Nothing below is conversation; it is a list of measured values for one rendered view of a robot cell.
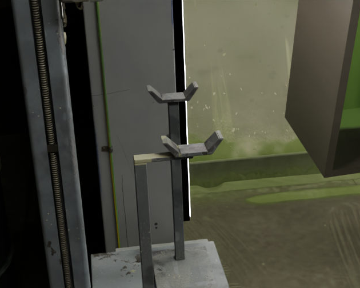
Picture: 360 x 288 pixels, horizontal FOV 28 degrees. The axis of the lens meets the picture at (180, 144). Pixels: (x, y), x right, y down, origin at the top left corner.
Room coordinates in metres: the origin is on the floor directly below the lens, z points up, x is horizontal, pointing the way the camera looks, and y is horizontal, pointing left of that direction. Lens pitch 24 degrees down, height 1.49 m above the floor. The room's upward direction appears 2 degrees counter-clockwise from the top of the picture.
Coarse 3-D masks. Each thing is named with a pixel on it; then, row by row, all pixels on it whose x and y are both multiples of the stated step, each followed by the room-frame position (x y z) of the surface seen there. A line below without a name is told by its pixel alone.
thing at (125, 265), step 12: (120, 252) 1.09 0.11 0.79; (132, 252) 1.09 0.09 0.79; (216, 252) 1.08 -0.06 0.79; (96, 264) 1.06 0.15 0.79; (108, 264) 1.06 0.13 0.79; (120, 264) 1.05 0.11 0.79; (132, 264) 1.05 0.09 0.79; (216, 264) 1.04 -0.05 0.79; (96, 276) 1.02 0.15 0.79; (108, 276) 1.02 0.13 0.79; (120, 276) 1.02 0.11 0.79; (132, 276) 1.02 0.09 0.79; (216, 276) 1.01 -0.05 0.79
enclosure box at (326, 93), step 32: (320, 0) 2.07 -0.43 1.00; (352, 0) 1.87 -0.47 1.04; (320, 32) 2.06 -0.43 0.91; (352, 32) 1.89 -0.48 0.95; (320, 64) 2.05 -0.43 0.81; (352, 64) 2.33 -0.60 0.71; (288, 96) 2.29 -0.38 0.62; (320, 96) 2.04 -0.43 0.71; (352, 96) 2.36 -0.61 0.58; (320, 128) 2.02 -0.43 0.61; (352, 128) 2.25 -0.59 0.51; (320, 160) 2.01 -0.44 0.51; (352, 160) 2.07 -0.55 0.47
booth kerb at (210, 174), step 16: (224, 160) 2.74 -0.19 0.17; (240, 160) 2.75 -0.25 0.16; (256, 160) 2.76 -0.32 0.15; (272, 160) 2.77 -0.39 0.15; (288, 160) 2.77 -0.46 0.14; (304, 160) 2.78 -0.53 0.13; (192, 176) 2.72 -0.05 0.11; (208, 176) 2.73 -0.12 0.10; (224, 176) 2.74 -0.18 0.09; (240, 176) 2.75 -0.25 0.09; (256, 176) 2.76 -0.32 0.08; (272, 176) 2.77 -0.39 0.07
